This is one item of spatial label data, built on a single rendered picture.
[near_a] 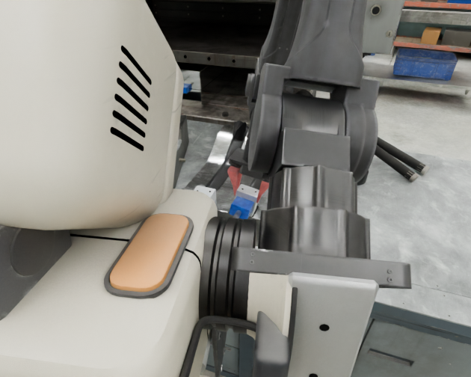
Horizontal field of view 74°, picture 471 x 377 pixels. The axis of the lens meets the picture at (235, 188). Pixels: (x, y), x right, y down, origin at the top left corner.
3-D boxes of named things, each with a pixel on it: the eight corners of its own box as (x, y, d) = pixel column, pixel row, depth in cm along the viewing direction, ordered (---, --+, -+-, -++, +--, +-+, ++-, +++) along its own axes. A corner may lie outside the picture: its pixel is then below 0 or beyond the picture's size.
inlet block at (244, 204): (239, 240, 65) (244, 219, 62) (217, 232, 65) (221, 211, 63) (256, 209, 76) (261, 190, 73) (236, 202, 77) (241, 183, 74)
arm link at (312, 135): (280, 182, 24) (350, 191, 24) (288, 67, 26) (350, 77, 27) (259, 209, 32) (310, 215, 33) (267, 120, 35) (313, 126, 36)
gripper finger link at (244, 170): (241, 188, 75) (249, 152, 71) (270, 197, 74) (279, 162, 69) (232, 202, 70) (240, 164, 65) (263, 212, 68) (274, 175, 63)
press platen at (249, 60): (300, 110, 129) (306, 65, 118) (48, 78, 162) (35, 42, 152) (321, 60, 193) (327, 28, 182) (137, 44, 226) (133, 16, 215)
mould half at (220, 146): (274, 250, 77) (279, 208, 69) (178, 227, 83) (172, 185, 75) (305, 152, 115) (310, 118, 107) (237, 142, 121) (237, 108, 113)
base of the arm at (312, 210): (226, 269, 21) (417, 289, 20) (238, 155, 23) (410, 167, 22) (235, 274, 29) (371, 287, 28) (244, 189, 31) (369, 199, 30)
